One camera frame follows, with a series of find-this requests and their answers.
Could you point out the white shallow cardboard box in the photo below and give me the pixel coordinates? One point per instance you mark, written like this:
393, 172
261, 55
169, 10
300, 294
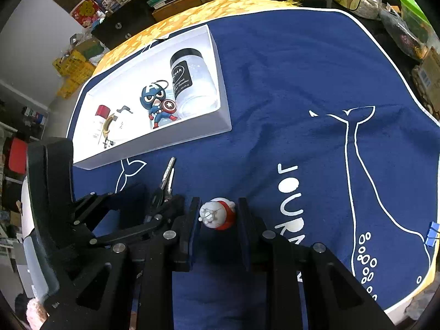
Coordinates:
170, 92

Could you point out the yellow plastic crates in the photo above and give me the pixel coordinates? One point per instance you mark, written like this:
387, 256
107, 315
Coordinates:
75, 69

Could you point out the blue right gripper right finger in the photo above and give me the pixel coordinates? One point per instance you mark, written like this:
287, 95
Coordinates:
250, 229

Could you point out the small white red figurine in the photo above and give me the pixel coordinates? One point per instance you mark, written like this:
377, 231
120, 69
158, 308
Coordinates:
219, 213

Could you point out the grey bottle black cap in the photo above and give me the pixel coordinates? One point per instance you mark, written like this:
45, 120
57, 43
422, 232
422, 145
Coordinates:
193, 83

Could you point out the person's left hand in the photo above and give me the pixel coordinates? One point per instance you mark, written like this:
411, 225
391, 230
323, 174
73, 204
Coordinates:
30, 312

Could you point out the blue binder clip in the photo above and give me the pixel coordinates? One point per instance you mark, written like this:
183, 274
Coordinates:
433, 234

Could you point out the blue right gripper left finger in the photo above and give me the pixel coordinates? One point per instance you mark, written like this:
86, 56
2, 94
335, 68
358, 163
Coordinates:
187, 227

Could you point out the navy whale print table mat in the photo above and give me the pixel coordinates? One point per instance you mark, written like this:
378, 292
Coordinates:
328, 144

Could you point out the yellow floral tablecloth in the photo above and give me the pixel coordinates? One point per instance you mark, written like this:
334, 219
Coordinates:
193, 16

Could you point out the Captain America figure keychain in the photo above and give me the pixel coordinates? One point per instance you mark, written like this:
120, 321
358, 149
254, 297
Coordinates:
153, 99

